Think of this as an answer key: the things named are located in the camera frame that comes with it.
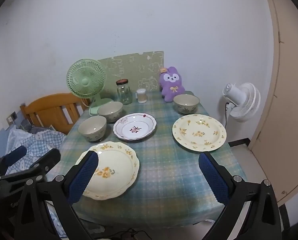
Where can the green-rimmed floral bowl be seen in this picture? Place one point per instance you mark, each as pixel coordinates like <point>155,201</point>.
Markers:
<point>186,101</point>
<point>91,127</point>
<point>110,110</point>

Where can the beige door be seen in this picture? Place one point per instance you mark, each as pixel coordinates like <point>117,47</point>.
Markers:
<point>288,105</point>

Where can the green desk fan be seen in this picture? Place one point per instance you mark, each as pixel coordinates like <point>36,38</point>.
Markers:
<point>85,81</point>

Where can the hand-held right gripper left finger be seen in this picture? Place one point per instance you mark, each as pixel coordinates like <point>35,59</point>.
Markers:
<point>85,175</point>

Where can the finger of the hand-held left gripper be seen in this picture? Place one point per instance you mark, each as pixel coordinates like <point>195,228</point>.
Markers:
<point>49,158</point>
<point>16,154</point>

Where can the wall socket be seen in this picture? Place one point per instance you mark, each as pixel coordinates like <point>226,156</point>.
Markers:
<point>12,118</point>

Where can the white standing fan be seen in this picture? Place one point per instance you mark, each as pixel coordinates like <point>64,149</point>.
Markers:
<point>241,100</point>

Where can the scalloped cream yellow-flower plate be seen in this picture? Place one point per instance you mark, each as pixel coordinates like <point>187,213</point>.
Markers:
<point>114,170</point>

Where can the blue checkered printed blanket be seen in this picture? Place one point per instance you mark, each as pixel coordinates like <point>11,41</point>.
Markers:
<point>36,142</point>

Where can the round cream yellow-flower plate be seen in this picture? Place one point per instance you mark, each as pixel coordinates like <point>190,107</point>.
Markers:
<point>199,132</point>

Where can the green plaid tablecloth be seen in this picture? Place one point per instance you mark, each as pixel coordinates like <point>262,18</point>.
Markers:
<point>164,167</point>

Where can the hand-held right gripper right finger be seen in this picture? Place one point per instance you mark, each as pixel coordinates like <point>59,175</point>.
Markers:
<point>212,177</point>

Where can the grey plaid cloth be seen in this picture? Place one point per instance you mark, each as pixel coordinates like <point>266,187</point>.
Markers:
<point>26,125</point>

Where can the purple plush rabbit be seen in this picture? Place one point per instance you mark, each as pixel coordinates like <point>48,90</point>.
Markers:
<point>172,90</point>

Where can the green printed board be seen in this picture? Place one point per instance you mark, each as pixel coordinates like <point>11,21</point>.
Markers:
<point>136,65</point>

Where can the white plate with red rim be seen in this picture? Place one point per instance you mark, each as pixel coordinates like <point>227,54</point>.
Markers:
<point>135,130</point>

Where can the cotton swab container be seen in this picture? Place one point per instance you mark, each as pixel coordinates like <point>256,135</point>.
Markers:
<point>141,97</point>

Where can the glass jar with dark lid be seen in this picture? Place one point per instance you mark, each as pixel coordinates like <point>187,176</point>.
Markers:
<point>124,95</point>

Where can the wooden bed headboard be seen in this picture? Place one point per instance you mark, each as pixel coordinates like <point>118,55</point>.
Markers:
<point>46,105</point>

